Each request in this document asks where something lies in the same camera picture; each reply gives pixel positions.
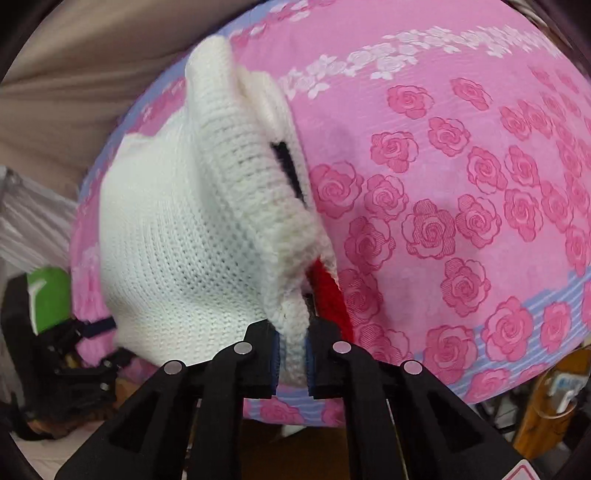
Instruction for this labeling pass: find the pink floral quilt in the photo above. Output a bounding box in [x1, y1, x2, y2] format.
[68, 0, 591, 430]

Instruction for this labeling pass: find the white charger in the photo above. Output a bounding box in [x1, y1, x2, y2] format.
[547, 372, 586, 415]

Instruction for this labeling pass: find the white striped cloth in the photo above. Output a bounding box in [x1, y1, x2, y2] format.
[1, 167, 77, 272]

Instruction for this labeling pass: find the green object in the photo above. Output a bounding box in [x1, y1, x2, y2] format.
[26, 266, 72, 335]

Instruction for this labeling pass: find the wooden bedside stand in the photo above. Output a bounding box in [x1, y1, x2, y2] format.
[512, 346, 590, 460]

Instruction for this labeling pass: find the white knit sweater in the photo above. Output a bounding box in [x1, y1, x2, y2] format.
[97, 35, 355, 437]

